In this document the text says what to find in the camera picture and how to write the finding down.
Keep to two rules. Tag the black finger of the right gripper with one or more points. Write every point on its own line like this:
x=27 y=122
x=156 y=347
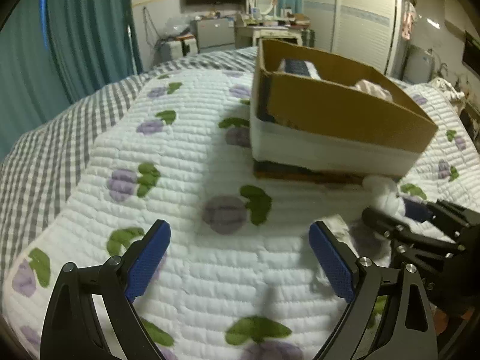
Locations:
x=396 y=231

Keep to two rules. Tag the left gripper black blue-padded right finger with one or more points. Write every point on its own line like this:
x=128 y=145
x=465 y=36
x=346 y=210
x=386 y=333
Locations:
x=405 y=329

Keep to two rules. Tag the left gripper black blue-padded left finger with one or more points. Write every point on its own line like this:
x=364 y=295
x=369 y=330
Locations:
x=71 y=329

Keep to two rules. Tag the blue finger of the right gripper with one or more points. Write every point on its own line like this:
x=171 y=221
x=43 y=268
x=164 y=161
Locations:
x=448 y=217

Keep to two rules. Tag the small white cloth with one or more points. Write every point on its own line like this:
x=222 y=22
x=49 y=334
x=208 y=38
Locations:
x=384 y=195

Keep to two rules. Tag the cream plastic bag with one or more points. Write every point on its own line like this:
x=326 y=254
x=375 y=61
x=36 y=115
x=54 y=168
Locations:
x=372 y=89

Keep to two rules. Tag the blue Vinda tissue pack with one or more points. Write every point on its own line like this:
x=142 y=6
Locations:
x=301 y=68

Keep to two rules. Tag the white folded tissue paper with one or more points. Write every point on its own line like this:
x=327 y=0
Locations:
x=363 y=241

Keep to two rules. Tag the brown white cardboard box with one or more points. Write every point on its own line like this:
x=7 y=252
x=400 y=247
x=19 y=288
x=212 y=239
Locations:
x=325 y=130

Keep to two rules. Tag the white floral quilted blanket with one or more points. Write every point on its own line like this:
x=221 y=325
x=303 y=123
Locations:
x=238 y=279

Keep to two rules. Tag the grey checked bed sheet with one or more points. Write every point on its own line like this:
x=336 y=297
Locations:
x=45 y=164

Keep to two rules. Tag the black range hood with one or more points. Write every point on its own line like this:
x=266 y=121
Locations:
x=471 y=54

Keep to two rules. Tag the white sliding wardrobe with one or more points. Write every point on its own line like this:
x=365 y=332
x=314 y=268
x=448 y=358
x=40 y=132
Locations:
x=366 y=31

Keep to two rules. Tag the white dressing table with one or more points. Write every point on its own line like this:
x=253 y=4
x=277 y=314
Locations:
x=250 y=35

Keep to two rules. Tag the grey mini fridge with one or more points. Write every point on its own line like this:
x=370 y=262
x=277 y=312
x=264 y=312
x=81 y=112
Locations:
x=214 y=34

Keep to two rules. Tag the teal window curtain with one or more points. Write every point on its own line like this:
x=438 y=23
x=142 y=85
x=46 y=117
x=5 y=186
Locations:
x=56 y=52

